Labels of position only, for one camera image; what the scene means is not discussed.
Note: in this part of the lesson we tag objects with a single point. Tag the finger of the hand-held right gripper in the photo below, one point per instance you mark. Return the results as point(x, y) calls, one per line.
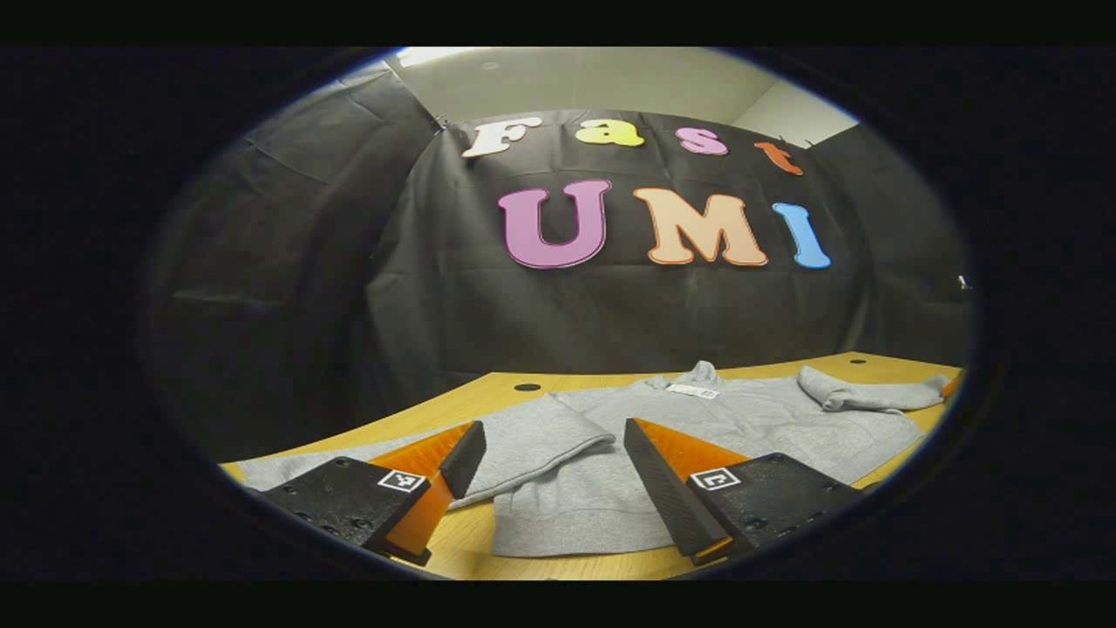
point(955, 384)

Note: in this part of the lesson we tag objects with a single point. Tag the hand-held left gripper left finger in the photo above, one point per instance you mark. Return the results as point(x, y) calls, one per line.
point(462, 458)

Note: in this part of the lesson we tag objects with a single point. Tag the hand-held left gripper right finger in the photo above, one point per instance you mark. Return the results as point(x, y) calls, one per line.
point(663, 497)

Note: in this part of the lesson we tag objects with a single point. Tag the black backdrop cloth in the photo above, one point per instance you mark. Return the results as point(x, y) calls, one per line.
point(523, 314)

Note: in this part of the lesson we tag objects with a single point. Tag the grey sweatshirt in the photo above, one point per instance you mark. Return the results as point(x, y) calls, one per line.
point(593, 488)

